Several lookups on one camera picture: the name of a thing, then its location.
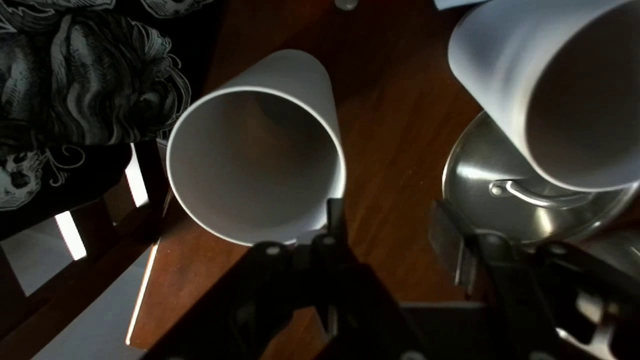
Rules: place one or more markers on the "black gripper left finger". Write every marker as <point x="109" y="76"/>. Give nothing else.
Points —
<point x="280" y="301"/>

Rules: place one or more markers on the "steel pot lid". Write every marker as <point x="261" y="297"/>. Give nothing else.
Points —
<point x="492" y="200"/>

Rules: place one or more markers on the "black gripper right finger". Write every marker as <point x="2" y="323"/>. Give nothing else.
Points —
<point x="527" y="292"/>

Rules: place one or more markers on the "small gray round object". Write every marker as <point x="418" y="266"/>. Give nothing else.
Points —
<point x="345" y="2"/>

